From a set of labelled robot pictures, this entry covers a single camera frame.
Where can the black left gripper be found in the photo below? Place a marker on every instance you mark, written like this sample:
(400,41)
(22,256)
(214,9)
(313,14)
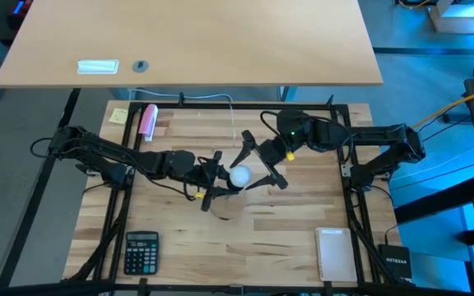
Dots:
(208,174)

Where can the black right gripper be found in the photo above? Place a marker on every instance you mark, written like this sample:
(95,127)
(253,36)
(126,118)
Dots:
(272,152)

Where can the white round light bulb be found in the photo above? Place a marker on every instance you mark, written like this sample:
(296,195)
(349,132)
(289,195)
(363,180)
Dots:
(240,176)

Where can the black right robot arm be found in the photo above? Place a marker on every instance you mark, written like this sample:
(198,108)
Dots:
(327,133)

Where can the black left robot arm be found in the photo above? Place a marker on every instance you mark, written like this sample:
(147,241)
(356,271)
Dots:
(97,146)

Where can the black desk calculator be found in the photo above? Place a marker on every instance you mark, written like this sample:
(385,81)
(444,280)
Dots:
(141,252)

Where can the spiral bound paper notebook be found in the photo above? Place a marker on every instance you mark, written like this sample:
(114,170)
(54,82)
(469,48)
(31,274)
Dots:
(335,255)

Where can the yellow sticky note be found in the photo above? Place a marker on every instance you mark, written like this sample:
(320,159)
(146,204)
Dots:
(118,116)

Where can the black table clamp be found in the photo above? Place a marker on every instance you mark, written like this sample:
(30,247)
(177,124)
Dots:
(142,285)
(327,286)

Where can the light wood desk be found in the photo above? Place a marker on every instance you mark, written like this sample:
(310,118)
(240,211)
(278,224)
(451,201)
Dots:
(200,41)

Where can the round grey desk grommet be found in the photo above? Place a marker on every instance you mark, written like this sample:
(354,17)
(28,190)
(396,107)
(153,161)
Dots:
(140,66)

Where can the white box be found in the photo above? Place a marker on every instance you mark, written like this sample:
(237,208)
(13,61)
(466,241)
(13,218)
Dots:
(457,18)

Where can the black computer tower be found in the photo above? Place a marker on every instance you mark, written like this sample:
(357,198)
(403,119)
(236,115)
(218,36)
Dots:
(17,10)

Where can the black aluminium frame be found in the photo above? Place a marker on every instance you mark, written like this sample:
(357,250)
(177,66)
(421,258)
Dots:
(229,106)

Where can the silver metal mounting bracket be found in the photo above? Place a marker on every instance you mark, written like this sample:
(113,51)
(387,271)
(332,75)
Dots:
(346,170)

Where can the black Netgear network switch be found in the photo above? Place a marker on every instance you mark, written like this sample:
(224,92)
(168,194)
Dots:
(395,262)

